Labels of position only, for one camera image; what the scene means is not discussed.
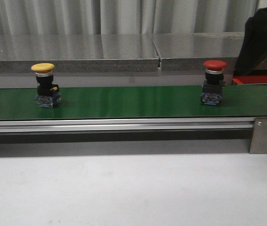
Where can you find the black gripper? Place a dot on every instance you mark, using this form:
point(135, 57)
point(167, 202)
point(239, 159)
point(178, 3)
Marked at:
point(254, 48)

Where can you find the red plastic bin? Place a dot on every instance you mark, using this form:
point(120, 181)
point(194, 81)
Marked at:
point(254, 77)

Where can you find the green conveyor belt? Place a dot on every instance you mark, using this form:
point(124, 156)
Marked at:
point(134, 102)

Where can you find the right grey stone slab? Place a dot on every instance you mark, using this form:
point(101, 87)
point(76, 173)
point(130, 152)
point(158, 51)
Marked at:
point(188, 51)

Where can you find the grey stone slab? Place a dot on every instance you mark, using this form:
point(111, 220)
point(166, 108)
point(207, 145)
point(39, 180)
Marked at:
point(96, 53)
point(188, 51)

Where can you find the left grey stone slab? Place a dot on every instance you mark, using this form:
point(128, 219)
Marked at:
point(96, 53)

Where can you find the grey curtain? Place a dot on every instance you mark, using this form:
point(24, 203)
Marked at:
point(21, 17)

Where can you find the aluminium conveyor frame rail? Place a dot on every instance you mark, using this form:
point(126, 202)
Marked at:
point(51, 126)

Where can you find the steel conveyor support bracket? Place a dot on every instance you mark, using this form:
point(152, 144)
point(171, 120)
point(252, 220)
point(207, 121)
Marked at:
point(259, 137)

